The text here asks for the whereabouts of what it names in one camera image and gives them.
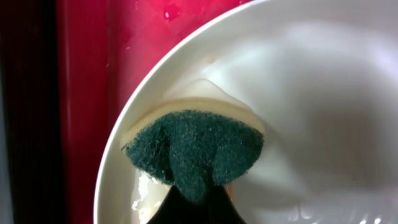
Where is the white plate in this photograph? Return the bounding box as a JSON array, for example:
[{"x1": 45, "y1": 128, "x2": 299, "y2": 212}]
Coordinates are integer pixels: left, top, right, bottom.
[{"x1": 93, "y1": 0, "x2": 397, "y2": 223}]

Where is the black soapy water tray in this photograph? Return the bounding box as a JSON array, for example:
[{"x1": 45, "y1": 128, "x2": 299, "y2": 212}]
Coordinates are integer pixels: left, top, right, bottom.
[{"x1": 0, "y1": 65, "x2": 14, "y2": 224}]

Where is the red plastic serving tray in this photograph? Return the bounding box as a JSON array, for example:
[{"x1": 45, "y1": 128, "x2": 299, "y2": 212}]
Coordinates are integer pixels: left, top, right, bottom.
[{"x1": 1, "y1": 1, "x2": 240, "y2": 223}]

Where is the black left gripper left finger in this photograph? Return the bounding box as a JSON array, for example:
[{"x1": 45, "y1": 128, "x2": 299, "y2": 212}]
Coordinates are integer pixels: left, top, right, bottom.
[{"x1": 147, "y1": 186, "x2": 209, "y2": 224}]

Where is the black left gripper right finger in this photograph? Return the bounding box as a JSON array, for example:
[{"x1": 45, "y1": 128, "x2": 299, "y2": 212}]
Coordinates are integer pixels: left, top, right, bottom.
[{"x1": 208, "y1": 186, "x2": 246, "y2": 224}]

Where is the green yellow scrub sponge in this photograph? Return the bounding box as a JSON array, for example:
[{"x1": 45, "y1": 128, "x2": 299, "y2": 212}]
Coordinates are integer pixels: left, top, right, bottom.
[{"x1": 121, "y1": 97, "x2": 265, "y2": 204}]

